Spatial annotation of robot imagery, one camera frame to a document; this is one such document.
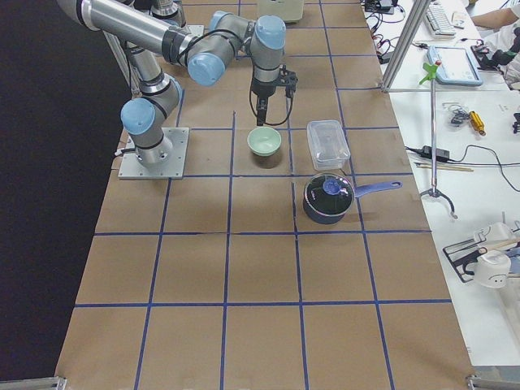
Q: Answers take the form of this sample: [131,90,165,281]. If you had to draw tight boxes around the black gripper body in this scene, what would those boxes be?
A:
[251,64,297,101]

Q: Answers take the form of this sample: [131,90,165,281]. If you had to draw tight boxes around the green bowl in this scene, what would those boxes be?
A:
[247,126,282,157]

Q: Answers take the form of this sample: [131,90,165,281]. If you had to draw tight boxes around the clear plastic food container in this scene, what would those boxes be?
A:
[306,119,350,171]

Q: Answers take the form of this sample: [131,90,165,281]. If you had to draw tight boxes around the dark blue saucepan with lid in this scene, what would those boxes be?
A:
[302,173,402,224]

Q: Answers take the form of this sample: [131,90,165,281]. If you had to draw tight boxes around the metal reacher rod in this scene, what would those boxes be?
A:
[420,80,457,220]

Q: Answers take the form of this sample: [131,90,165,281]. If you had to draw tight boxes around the green clamp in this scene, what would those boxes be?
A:
[419,60,442,85]

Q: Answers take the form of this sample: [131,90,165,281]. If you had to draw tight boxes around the black power adapter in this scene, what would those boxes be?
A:
[420,145,450,163]

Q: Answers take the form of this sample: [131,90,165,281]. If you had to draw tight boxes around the white keyboard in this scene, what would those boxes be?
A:
[425,2,457,38]

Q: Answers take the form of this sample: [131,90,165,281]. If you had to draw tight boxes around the wooden chopsticks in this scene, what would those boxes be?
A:
[414,162,474,172]

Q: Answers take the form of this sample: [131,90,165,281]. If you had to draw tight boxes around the blue teach pendant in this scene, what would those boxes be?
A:
[427,45,483,86]

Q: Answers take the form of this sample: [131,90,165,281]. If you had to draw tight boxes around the yellow screwdriver tool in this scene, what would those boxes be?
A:
[469,110,486,137]

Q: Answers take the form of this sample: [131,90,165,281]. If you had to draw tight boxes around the white round robot toy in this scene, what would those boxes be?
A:
[473,222,519,288]

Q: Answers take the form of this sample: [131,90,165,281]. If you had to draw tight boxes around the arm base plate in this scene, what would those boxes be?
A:
[118,128,189,180]
[181,24,205,37]

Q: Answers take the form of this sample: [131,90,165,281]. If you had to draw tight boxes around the aluminium frame post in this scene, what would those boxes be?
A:
[380,0,430,93]

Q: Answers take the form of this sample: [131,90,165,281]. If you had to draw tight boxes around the black wire stand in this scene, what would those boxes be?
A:
[442,239,480,284]

